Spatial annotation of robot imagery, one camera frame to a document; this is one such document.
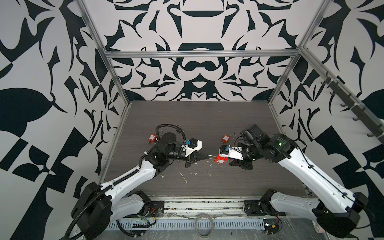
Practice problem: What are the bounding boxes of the red padlock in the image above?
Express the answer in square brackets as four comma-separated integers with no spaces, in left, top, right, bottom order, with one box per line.
[209,155,228,164]
[222,132,236,143]
[148,130,164,144]

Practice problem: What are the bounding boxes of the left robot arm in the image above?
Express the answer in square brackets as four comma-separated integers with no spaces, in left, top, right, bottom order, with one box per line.
[63,124,210,240]

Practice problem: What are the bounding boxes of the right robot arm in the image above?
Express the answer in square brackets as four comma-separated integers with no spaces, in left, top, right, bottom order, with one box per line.
[219,125,376,239]

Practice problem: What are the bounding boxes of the green lit circuit board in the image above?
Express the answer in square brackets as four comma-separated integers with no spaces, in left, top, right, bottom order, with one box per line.
[263,218,283,236]

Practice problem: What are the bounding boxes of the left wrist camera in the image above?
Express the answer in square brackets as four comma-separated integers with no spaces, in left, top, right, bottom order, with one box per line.
[183,138,202,157]

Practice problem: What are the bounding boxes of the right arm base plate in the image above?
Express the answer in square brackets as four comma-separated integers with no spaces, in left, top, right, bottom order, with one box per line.
[244,200,286,217]

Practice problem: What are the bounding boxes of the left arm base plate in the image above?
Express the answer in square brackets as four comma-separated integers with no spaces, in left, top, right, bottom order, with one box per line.
[140,201,165,217]

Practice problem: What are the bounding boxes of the slotted cable duct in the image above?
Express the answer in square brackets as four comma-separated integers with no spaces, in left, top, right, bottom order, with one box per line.
[120,219,265,231]

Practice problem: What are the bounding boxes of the black hook rail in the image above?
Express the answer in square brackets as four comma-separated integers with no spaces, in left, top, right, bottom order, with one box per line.
[320,72,384,145]

